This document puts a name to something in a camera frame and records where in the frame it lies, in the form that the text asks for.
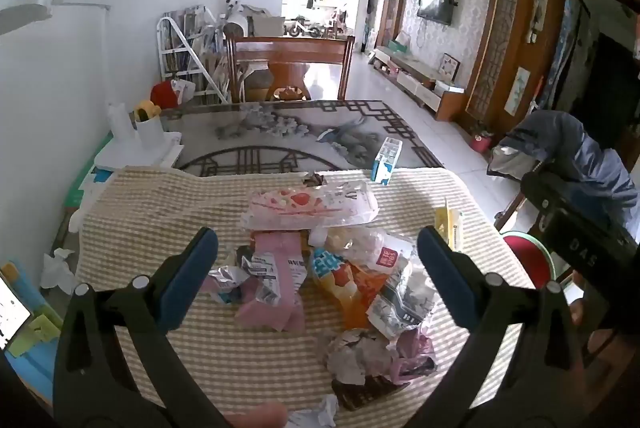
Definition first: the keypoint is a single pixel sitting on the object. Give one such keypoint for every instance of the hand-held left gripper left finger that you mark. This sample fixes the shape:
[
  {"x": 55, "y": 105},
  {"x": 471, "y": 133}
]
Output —
[{"x": 192, "y": 273}]

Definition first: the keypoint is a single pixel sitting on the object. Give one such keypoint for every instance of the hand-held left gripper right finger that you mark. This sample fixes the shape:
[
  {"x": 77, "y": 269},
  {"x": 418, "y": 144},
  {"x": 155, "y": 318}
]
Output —
[{"x": 445, "y": 273}]

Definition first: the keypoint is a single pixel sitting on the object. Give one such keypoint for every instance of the pink strawberry snack packet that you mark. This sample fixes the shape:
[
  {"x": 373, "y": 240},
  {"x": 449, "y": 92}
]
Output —
[{"x": 290, "y": 203}]

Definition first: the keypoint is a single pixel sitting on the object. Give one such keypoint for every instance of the blue white milk carton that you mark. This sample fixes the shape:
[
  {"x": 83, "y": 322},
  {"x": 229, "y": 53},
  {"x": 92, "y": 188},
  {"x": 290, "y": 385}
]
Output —
[{"x": 386, "y": 161}]

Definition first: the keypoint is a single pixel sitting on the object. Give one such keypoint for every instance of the brown paper ball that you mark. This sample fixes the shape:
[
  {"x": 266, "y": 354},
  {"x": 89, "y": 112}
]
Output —
[{"x": 314, "y": 179}]

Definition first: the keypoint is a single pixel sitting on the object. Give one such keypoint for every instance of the person's right hand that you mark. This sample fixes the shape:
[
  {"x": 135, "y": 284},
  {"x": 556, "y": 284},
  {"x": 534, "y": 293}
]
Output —
[{"x": 577, "y": 303}]

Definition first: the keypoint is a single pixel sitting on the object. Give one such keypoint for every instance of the person's left hand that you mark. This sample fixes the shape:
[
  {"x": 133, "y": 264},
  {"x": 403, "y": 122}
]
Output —
[{"x": 255, "y": 415}]

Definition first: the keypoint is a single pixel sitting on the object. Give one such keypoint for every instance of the thin yellow packet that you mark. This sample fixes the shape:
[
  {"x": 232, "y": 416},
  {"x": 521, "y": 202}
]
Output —
[{"x": 446, "y": 223}]

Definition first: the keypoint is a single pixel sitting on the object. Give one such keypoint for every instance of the crumpled silver wrapper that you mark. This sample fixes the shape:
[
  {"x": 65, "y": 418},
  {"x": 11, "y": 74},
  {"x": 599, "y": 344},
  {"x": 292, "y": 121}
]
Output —
[{"x": 265, "y": 275}]

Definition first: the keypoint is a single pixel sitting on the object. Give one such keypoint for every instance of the wooden chair under jacket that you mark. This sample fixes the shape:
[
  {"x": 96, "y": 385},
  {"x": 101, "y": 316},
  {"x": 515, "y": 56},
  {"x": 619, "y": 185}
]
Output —
[{"x": 510, "y": 213}]

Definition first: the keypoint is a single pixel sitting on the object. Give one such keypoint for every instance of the pink paper wrapper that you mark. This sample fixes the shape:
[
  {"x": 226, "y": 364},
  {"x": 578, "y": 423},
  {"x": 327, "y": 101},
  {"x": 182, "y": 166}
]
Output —
[{"x": 280, "y": 258}]

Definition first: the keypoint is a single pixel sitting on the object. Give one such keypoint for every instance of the crumpled pink wrapper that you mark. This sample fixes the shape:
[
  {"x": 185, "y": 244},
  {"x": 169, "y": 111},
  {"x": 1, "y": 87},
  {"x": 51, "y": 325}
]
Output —
[{"x": 415, "y": 358}]

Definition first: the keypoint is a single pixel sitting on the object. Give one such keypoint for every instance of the blue grey jacket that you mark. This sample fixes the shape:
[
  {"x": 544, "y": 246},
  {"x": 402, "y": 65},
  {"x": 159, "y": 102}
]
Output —
[{"x": 575, "y": 148}]

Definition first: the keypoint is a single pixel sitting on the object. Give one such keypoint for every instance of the orange blue snack packet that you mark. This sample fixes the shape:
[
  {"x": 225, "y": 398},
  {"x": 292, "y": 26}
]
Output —
[{"x": 345, "y": 293}]

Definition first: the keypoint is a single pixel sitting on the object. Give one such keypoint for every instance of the crumpled white paper ball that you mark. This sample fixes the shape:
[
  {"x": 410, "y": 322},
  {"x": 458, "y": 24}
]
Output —
[{"x": 355, "y": 353}]

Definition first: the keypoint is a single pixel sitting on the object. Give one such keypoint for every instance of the white desk lamp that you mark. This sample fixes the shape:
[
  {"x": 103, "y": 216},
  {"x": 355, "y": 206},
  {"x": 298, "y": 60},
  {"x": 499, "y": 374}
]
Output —
[{"x": 145, "y": 148}]

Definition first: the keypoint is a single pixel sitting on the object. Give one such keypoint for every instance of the white crumpled tissue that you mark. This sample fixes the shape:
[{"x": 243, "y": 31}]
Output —
[
  {"x": 315, "y": 418},
  {"x": 57, "y": 270}
]

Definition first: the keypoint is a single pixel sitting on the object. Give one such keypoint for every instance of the small red pot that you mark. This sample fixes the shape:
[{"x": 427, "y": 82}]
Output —
[{"x": 482, "y": 142}]

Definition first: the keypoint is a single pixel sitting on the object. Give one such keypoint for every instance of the dark brown wrapper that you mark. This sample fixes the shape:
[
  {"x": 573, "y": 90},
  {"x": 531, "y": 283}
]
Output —
[{"x": 365, "y": 393}]

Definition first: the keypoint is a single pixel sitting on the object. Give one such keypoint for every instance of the yellow tape roll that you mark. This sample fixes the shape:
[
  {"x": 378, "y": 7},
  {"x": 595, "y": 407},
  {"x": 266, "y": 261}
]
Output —
[{"x": 147, "y": 111}]

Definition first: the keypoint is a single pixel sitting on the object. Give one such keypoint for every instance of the light blue framed painting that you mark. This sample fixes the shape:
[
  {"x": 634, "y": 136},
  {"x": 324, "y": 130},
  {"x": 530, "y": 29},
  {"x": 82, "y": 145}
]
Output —
[{"x": 517, "y": 91}]

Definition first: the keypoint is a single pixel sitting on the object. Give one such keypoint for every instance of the blue plastic object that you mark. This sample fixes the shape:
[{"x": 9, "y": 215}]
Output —
[{"x": 35, "y": 358}]

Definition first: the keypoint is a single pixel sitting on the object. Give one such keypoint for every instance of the red bag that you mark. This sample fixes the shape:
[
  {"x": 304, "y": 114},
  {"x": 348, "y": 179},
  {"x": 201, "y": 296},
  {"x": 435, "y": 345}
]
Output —
[{"x": 162, "y": 94}]

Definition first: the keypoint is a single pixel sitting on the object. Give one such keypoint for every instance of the smartphone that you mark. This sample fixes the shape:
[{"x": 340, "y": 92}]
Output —
[{"x": 10, "y": 308}]

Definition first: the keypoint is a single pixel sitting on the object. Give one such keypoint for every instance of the low television cabinet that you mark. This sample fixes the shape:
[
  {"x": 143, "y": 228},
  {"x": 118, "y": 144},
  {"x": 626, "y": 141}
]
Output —
[{"x": 425, "y": 83}]

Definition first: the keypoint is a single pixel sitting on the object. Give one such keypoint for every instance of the small framed picture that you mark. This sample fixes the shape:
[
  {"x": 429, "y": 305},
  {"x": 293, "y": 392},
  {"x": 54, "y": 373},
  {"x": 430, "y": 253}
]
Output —
[{"x": 450, "y": 63}]

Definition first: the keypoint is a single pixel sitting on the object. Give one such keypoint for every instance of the white metal rack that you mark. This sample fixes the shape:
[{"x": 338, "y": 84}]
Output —
[{"x": 192, "y": 33}]

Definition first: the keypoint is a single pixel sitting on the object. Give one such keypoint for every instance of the hanging scroll picture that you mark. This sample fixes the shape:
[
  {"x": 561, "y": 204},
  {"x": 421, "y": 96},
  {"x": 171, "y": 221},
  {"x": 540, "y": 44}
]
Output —
[{"x": 540, "y": 8}]

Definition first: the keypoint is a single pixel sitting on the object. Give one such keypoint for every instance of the brown wooden chair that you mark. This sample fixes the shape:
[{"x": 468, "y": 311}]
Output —
[{"x": 290, "y": 46}]

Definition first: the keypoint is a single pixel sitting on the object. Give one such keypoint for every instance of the white balance bike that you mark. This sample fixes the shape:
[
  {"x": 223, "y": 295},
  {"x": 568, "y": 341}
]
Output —
[{"x": 302, "y": 28}]

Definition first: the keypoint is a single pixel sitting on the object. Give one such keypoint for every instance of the wall television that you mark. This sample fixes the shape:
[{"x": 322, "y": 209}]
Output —
[{"x": 435, "y": 6}]

